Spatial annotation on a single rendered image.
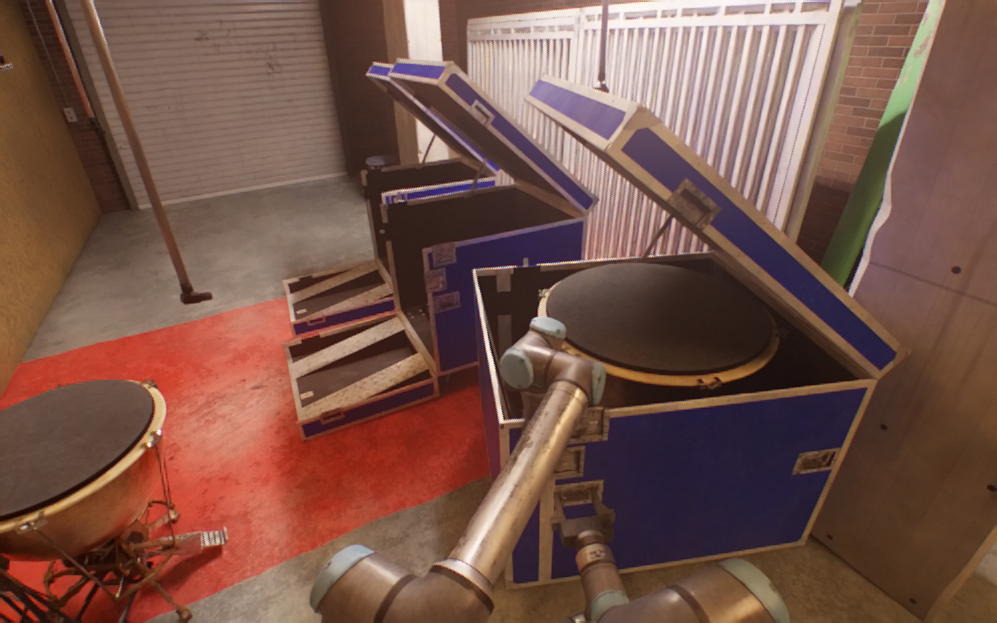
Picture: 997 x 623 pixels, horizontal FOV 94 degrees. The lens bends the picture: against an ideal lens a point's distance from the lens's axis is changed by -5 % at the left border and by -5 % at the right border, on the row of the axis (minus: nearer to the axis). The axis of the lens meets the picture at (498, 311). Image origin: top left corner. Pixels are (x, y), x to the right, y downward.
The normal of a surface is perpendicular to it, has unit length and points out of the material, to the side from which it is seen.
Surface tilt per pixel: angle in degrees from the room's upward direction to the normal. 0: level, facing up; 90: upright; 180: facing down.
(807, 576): 0
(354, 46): 90
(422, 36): 90
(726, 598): 8
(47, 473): 0
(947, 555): 90
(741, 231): 90
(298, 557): 0
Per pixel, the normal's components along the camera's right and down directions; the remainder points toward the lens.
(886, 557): -0.87, 0.26
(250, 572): -0.03, -0.87
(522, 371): -0.56, 0.33
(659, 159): 0.12, 0.48
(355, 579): -0.15, -0.73
